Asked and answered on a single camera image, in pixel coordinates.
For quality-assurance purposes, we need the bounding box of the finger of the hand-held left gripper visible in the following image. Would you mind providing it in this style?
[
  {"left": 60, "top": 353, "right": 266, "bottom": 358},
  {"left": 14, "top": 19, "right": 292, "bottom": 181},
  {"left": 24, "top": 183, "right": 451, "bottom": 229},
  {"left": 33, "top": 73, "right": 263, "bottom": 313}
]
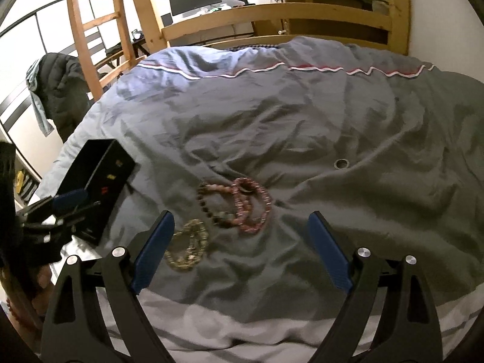
[
  {"left": 23, "top": 201, "right": 103, "bottom": 243},
  {"left": 17, "top": 189, "right": 89, "bottom": 220}
]

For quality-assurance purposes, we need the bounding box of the black puffer jacket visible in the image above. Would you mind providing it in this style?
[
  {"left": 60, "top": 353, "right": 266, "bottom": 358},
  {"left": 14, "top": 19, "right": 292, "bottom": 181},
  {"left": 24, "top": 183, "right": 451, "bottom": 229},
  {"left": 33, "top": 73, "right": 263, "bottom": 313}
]
[{"left": 38, "top": 54, "right": 94, "bottom": 143}]

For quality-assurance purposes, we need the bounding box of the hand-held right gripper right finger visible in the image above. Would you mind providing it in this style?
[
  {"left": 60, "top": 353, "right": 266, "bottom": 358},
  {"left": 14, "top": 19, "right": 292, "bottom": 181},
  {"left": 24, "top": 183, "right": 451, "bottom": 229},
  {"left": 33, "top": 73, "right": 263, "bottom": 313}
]
[{"left": 307, "top": 212, "right": 445, "bottom": 363}]

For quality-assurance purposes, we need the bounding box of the yellow black item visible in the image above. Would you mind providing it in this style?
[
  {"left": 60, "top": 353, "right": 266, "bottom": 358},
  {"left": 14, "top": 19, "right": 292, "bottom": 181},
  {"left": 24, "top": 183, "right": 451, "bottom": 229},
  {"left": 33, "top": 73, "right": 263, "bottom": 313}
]
[{"left": 14, "top": 172, "right": 38, "bottom": 202}]

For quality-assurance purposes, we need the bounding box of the black computer monitor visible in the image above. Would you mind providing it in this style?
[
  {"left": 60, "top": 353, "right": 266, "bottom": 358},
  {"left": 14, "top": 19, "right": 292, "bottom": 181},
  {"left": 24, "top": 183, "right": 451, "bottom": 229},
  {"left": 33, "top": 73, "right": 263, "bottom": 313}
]
[{"left": 168, "top": 0, "right": 223, "bottom": 18}]

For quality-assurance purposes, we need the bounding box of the white striped bed sheet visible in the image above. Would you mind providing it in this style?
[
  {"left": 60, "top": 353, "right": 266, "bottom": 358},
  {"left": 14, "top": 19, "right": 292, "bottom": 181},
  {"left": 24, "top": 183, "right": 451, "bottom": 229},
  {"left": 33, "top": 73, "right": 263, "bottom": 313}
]
[{"left": 60, "top": 240, "right": 382, "bottom": 363}]

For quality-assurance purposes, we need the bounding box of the grey blue blanket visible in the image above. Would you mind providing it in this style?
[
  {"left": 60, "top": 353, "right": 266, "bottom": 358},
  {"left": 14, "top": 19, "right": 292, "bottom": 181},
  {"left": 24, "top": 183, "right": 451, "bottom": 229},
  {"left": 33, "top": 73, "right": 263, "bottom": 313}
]
[{"left": 38, "top": 37, "right": 484, "bottom": 312}]

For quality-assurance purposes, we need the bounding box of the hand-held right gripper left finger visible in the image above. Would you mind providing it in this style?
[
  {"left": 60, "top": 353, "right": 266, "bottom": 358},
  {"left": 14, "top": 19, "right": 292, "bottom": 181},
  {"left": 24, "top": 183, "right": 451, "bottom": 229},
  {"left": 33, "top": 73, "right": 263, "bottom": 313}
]
[{"left": 40, "top": 210, "right": 175, "bottom": 363}]

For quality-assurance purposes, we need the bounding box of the pink bead bracelet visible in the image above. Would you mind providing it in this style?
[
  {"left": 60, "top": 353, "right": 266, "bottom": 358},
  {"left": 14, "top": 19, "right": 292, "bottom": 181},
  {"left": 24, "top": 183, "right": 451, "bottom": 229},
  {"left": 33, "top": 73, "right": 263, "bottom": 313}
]
[{"left": 232, "top": 178, "right": 273, "bottom": 234}]

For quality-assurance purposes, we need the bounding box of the black jewelry box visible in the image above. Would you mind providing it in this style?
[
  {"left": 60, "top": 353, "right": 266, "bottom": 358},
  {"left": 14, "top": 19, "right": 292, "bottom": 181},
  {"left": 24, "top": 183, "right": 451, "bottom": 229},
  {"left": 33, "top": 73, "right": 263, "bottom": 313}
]
[{"left": 57, "top": 139, "right": 137, "bottom": 246}]

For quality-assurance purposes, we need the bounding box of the light blue garment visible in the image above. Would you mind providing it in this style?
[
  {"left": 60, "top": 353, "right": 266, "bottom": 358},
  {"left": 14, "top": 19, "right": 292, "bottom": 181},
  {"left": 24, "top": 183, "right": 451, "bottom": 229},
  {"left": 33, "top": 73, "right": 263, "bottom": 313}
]
[{"left": 26, "top": 60, "right": 54, "bottom": 137}]

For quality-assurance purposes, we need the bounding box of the white shelf unit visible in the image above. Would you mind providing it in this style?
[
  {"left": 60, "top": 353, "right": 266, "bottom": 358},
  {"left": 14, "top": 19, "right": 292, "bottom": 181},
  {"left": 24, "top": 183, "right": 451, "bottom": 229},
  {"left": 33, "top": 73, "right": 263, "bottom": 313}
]
[{"left": 0, "top": 117, "right": 43, "bottom": 208}]

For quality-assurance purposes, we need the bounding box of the person's left hand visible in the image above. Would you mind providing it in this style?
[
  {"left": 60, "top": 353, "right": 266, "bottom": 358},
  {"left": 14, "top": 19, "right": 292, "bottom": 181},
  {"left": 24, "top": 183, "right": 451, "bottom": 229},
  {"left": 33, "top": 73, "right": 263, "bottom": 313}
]
[{"left": 32, "top": 265, "right": 57, "bottom": 316}]

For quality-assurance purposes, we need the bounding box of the pale yellowish bead bracelet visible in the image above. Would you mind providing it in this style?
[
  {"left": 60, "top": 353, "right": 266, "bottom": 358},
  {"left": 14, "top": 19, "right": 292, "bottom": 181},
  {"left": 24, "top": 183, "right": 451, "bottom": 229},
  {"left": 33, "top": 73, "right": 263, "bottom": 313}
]
[{"left": 164, "top": 219, "right": 208, "bottom": 272}]

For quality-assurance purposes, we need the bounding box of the white wardrobe with black stripes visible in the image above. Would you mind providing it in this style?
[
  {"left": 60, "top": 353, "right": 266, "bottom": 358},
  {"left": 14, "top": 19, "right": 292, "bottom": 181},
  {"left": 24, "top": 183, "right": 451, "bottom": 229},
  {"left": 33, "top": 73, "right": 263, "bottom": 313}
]
[{"left": 0, "top": 0, "right": 97, "bottom": 159}]

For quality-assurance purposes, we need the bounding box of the dark brown bead bracelet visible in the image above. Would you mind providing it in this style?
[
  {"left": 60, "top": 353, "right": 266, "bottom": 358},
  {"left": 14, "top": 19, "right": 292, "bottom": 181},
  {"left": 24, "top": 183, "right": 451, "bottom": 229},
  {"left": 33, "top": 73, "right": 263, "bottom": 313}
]
[{"left": 197, "top": 182, "right": 243, "bottom": 231}]

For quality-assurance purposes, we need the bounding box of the wooden bed frame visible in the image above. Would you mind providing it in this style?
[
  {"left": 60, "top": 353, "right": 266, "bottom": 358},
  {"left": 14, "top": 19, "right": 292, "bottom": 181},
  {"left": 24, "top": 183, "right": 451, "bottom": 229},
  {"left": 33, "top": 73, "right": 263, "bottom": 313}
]
[{"left": 125, "top": 0, "right": 411, "bottom": 57}]

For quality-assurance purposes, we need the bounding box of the wooden ladder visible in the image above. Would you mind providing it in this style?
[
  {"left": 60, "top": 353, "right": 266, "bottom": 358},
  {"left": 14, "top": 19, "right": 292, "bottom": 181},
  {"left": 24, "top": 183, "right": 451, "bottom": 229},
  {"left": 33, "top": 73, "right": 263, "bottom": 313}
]
[{"left": 65, "top": 0, "right": 137, "bottom": 101}]

